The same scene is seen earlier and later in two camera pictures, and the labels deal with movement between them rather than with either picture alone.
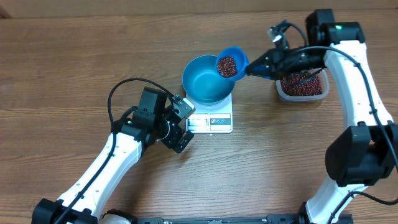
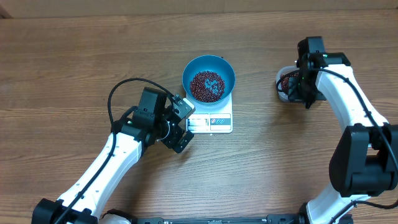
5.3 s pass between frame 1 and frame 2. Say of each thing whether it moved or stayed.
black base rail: stayed
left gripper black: stayed
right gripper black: moved
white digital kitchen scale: stayed
